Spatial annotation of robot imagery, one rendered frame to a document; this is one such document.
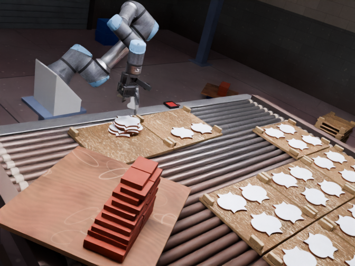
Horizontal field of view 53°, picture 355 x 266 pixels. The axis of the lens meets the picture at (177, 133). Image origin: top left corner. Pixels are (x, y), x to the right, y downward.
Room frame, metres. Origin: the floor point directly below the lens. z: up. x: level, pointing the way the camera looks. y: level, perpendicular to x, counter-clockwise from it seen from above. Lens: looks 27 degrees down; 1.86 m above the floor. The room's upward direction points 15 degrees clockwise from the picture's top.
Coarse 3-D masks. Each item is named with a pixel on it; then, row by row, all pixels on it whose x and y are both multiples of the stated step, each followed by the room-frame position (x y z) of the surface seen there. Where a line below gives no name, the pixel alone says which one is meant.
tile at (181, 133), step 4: (172, 128) 1.81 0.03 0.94; (176, 128) 1.81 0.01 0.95; (180, 128) 1.82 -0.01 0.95; (172, 132) 1.75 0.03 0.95; (176, 132) 1.76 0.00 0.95; (180, 132) 1.77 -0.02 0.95; (184, 132) 1.79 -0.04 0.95; (188, 132) 1.80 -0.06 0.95; (192, 132) 1.81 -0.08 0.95; (176, 136) 1.73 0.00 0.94; (180, 136) 1.73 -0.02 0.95; (184, 136) 1.74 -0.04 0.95; (188, 136) 1.75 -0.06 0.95; (192, 136) 1.79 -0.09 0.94
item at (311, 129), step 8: (256, 96) 2.72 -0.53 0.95; (264, 104) 2.64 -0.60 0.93; (272, 104) 2.62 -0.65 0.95; (280, 112) 2.54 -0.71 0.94; (288, 112) 2.55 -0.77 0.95; (296, 120) 2.44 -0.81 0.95; (304, 128) 2.39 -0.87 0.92; (312, 128) 2.36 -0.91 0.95; (320, 136) 2.30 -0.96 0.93; (328, 136) 2.29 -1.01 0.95; (336, 144) 2.22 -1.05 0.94; (344, 144) 2.23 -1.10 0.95; (344, 152) 2.17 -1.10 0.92; (352, 152) 2.14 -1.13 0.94
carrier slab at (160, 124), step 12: (144, 120) 1.83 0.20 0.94; (156, 120) 1.87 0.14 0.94; (168, 120) 1.91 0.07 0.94; (180, 120) 1.95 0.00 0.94; (192, 120) 2.00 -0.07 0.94; (156, 132) 1.72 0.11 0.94; (168, 132) 1.76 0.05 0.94; (216, 132) 1.92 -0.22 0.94; (180, 144) 1.66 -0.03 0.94; (192, 144) 1.72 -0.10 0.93
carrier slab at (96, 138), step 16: (80, 128) 1.56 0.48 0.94; (96, 128) 1.60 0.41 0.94; (144, 128) 1.73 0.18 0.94; (80, 144) 1.43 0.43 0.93; (96, 144) 1.45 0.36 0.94; (112, 144) 1.49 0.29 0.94; (128, 144) 1.53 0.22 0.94; (144, 144) 1.57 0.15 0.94; (160, 144) 1.61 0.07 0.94; (128, 160) 1.39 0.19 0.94
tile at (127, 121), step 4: (120, 116) 1.69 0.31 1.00; (124, 116) 1.70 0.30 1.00; (128, 116) 1.71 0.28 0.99; (116, 120) 1.63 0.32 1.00; (120, 120) 1.64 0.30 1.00; (124, 120) 1.65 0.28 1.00; (128, 120) 1.66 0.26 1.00; (132, 120) 1.67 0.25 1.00; (136, 120) 1.69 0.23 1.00; (116, 124) 1.61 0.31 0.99; (120, 124) 1.60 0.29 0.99; (124, 124) 1.61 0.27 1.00; (128, 124) 1.62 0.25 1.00; (132, 124) 1.63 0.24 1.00; (136, 124) 1.64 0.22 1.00
